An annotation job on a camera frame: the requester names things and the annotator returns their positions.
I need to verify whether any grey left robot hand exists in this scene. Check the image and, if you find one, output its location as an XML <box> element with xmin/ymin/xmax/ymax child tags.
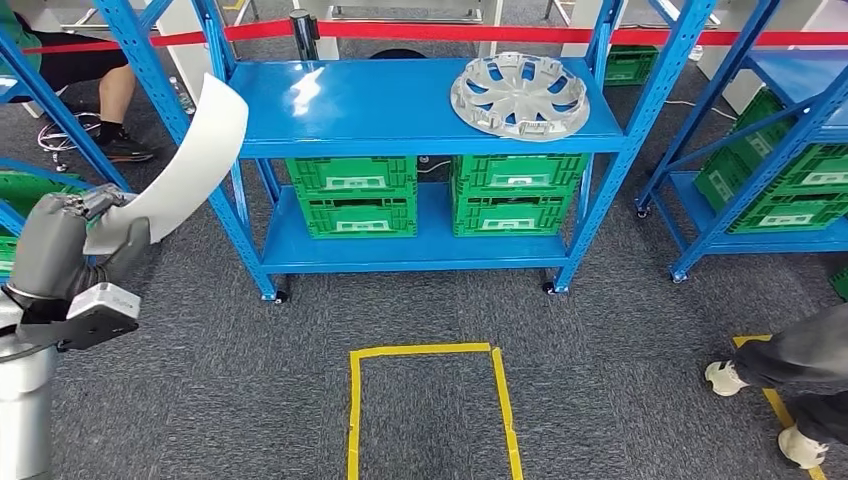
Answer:
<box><xmin>7</xmin><ymin>184</ymin><xmax>152</xmax><ymax>303</ymax></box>

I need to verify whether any white curved plastic part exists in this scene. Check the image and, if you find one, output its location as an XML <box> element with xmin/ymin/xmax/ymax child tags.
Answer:
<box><xmin>82</xmin><ymin>72</ymin><xmax>250</xmax><ymax>256</ymax></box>

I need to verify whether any blue metal shelf rack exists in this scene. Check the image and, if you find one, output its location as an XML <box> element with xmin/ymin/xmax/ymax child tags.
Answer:
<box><xmin>635</xmin><ymin>0</ymin><xmax>848</xmax><ymax>285</ymax></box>
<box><xmin>0</xmin><ymin>26</ymin><xmax>130</xmax><ymax>240</ymax></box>
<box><xmin>92</xmin><ymin>0</ymin><xmax>720</xmax><ymax>303</ymax></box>

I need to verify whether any black shoe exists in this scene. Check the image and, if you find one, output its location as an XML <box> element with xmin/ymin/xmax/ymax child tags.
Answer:
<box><xmin>97</xmin><ymin>129</ymin><xmax>157</xmax><ymax>164</ymax></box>

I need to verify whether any person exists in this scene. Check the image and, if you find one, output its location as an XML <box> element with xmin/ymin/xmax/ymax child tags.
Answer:
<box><xmin>0</xmin><ymin>0</ymin><xmax>157</xmax><ymax>164</ymax></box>
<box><xmin>704</xmin><ymin>321</ymin><xmax>848</xmax><ymax>470</ymax></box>

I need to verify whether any clear plastic water bottle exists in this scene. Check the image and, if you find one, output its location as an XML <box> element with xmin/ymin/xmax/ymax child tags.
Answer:
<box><xmin>168</xmin><ymin>76</ymin><xmax>197</xmax><ymax>115</ymax></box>

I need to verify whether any white cabinet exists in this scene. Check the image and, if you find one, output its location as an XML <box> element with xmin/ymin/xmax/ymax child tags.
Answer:
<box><xmin>148</xmin><ymin>0</ymin><xmax>220</xmax><ymax>104</ymax></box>

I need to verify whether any red barrier belt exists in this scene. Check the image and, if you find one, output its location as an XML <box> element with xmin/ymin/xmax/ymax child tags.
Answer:
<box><xmin>23</xmin><ymin>18</ymin><xmax>848</xmax><ymax>56</ymax></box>

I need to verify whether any silver wheel hubcap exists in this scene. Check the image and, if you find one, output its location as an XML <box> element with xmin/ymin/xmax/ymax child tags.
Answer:
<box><xmin>450</xmin><ymin>51</ymin><xmax>591</xmax><ymax>143</ymax></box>

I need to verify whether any white sneaker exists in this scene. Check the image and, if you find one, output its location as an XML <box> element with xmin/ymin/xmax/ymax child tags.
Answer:
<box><xmin>704</xmin><ymin>360</ymin><xmax>750</xmax><ymax>397</ymax></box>
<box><xmin>778</xmin><ymin>425</ymin><xmax>829</xmax><ymax>470</ymax></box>

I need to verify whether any black stanchion post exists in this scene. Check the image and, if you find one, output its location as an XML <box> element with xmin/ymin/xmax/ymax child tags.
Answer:
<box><xmin>289</xmin><ymin>9</ymin><xmax>323</xmax><ymax>62</ymax></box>

